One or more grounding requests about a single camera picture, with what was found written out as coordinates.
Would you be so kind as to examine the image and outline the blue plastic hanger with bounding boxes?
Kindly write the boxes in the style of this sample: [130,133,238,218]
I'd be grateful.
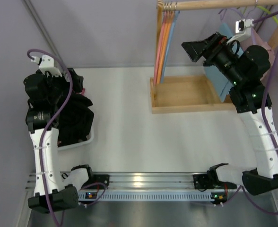
[160,11,180,83]

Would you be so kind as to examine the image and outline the black trousers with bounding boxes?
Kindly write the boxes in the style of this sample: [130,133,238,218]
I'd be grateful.
[56,68,95,146]

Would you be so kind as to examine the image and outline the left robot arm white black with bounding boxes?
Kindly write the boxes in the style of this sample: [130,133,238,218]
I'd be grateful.
[24,68,94,214]

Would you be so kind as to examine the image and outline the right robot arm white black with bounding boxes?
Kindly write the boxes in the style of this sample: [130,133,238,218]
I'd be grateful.
[182,32,278,196]

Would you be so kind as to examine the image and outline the light blue trousers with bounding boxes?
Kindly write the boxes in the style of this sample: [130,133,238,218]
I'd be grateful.
[204,22,234,102]

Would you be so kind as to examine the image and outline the orange hanger behind pink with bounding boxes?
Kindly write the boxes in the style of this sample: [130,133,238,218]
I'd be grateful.
[154,5,174,84]

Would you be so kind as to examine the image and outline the dusty pink trousers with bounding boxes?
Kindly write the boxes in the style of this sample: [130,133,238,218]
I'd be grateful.
[247,28,276,84]

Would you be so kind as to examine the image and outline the purple plastic hanger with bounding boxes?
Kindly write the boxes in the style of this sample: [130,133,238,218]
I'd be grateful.
[218,7,246,21]

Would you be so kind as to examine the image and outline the pink plastic hanger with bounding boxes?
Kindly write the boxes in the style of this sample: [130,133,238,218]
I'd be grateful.
[153,1,170,86]

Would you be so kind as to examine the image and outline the wooden clothes rack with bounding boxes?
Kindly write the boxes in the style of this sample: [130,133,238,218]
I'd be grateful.
[149,0,278,114]

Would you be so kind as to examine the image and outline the white plastic basket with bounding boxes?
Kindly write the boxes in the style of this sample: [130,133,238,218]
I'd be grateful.
[58,126,95,151]

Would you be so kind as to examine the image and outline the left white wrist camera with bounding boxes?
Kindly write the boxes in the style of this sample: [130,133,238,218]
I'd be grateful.
[31,54,62,77]

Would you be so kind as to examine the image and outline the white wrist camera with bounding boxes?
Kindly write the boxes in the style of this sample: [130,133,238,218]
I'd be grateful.
[31,54,62,77]
[227,18,254,44]

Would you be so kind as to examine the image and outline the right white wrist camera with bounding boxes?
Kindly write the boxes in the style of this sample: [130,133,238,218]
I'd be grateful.
[227,18,254,44]

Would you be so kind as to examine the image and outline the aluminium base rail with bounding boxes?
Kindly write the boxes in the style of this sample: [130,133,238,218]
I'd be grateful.
[25,172,239,190]

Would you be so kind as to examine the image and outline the grey slotted cable duct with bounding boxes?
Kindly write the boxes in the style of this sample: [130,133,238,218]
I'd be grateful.
[78,191,224,202]

